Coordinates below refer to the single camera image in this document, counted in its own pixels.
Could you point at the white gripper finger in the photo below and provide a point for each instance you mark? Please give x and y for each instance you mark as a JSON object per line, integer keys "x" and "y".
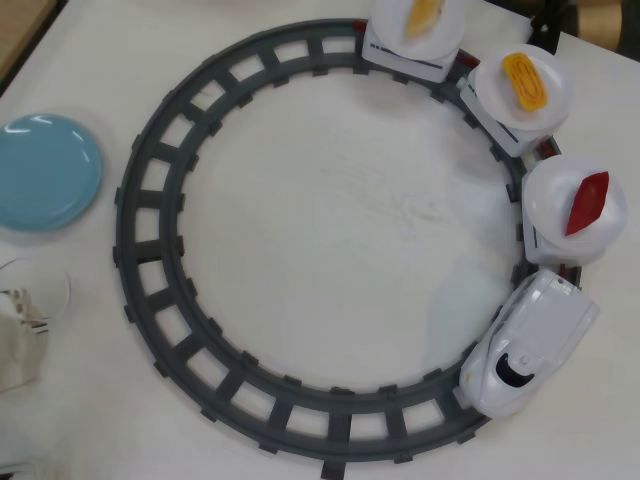
{"x": 20, "y": 355}
{"x": 15, "y": 307}

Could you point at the red tuna sushi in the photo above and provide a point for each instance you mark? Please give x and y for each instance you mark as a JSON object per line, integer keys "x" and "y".
{"x": 587, "y": 202}

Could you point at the blue dish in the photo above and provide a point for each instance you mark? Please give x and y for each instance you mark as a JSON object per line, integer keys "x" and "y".
{"x": 45, "y": 170}

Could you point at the orange shrimp sushi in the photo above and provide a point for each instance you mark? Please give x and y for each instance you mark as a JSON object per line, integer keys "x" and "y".
{"x": 420, "y": 17}

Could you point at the white Shinkansen toy locomotive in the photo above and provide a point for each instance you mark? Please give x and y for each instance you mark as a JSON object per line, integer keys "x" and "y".
{"x": 530, "y": 330}

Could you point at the yellow egg sushi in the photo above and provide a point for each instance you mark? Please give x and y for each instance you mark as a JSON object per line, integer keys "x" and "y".
{"x": 525, "y": 80}

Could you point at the grey circular toy train track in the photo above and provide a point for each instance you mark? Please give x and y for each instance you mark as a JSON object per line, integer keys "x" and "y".
{"x": 150, "y": 199}

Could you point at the white train wagon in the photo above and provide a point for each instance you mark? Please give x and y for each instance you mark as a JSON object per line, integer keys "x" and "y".
{"x": 540, "y": 252}
{"x": 400, "y": 62}
{"x": 500, "y": 132}

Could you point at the white plate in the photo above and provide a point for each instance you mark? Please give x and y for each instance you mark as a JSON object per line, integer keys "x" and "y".
{"x": 390, "y": 25}
{"x": 550, "y": 200}
{"x": 492, "y": 85}

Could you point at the black clamp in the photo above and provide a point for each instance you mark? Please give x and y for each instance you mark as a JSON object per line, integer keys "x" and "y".
{"x": 547, "y": 30}

